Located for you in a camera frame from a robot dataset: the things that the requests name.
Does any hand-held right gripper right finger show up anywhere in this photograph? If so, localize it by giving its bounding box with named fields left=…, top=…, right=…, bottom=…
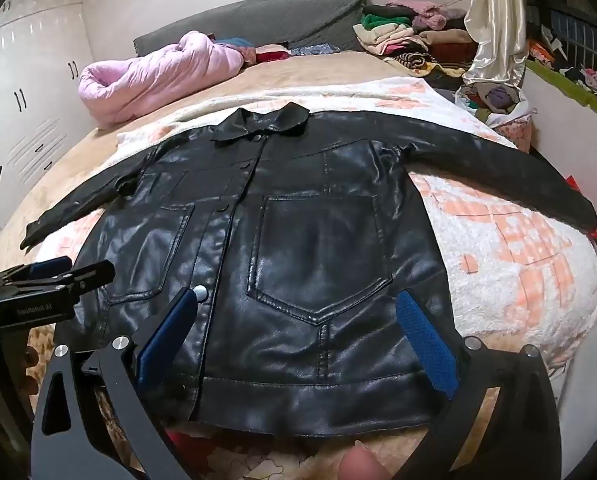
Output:
left=395, top=290, right=564, bottom=480

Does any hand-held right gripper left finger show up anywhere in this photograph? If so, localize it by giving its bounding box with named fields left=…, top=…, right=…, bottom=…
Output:
left=31, top=287, right=199, bottom=480

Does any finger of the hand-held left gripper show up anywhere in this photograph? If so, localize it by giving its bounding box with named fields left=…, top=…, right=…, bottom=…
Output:
left=2, top=255, right=75, bottom=286
left=52, top=260, right=116, bottom=298

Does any black leather jacket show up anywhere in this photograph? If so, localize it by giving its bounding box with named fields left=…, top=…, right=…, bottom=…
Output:
left=21, top=101, right=597, bottom=436

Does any floral bag of clothes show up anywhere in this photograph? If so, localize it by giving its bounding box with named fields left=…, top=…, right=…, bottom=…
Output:
left=456, top=82, right=535, bottom=152

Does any pile of folded clothes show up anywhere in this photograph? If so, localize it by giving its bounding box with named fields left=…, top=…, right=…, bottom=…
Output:
left=353, top=0, right=480, bottom=80

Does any person's left hand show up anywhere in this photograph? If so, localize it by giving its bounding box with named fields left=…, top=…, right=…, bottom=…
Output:
left=21, top=345, right=42, bottom=397

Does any person's right hand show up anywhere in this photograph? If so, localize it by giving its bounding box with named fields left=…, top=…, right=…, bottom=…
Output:
left=339, top=441, right=388, bottom=480

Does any pink quilt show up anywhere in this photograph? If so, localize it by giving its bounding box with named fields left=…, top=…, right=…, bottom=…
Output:
left=77, top=30, right=245, bottom=128

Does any white wardrobe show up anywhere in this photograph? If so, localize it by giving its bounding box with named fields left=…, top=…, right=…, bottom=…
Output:
left=0, top=0, right=97, bottom=241

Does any teal cloth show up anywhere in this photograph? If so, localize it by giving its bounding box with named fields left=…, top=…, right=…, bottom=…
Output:
left=214, top=35, right=253, bottom=52

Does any red cloth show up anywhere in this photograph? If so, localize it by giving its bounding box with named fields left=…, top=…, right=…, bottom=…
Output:
left=255, top=45, right=290, bottom=64

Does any green windowsill cover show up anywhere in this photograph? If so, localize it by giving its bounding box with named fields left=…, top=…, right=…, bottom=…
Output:
left=525, top=57, right=597, bottom=126

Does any tan plush bed sheet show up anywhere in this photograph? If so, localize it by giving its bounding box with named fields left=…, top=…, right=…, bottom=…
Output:
left=0, top=47, right=597, bottom=480

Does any blue patterned cloth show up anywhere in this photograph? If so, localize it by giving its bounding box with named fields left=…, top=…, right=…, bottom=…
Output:
left=291, top=42, right=340, bottom=57

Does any grey headboard cushion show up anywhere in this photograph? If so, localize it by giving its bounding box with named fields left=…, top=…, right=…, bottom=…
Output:
left=133, top=0, right=368, bottom=57

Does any cream satin curtain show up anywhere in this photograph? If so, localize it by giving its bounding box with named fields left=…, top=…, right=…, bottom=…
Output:
left=463, top=0, right=529, bottom=87

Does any dark window grille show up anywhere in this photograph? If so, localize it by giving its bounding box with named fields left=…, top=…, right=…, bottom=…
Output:
left=549, top=5, right=597, bottom=72

